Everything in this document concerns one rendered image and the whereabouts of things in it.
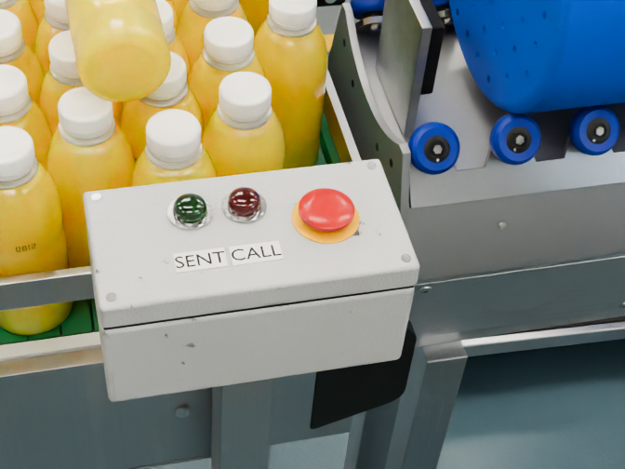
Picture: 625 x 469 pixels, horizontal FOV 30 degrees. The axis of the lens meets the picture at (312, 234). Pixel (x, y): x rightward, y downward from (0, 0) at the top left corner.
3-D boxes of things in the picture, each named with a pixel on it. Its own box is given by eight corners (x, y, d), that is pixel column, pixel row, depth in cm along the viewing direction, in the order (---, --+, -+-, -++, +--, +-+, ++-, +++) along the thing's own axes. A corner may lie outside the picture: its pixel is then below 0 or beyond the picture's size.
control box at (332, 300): (401, 361, 80) (422, 263, 73) (109, 405, 76) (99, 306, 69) (365, 253, 87) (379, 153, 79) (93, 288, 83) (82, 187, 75)
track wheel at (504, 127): (552, 126, 101) (542, 124, 103) (508, 105, 100) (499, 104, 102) (531, 173, 102) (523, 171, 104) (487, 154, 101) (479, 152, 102)
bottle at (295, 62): (271, 194, 104) (280, 49, 92) (232, 149, 108) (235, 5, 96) (332, 167, 107) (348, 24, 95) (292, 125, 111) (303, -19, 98)
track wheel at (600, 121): (631, 119, 103) (621, 117, 105) (591, 96, 102) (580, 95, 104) (608, 165, 103) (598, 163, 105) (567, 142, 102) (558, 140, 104)
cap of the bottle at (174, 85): (156, 60, 91) (155, 42, 89) (196, 81, 89) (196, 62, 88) (124, 87, 88) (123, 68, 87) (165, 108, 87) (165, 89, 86)
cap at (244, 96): (268, 125, 86) (269, 107, 85) (216, 120, 86) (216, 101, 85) (272, 90, 89) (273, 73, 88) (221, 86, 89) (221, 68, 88)
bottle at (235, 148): (275, 280, 97) (285, 137, 85) (196, 274, 97) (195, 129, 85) (281, 222, 102) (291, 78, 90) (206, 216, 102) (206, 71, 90)
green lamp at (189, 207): (209, 224, 74) (210, 211, 73) (175, 228, 74) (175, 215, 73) (204, 199, 76) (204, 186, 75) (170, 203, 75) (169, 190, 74)
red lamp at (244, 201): (263, 218, 75) (264, 205, 74) (230, 221, 74) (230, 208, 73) (257, 193, 76) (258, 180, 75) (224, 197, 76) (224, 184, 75)
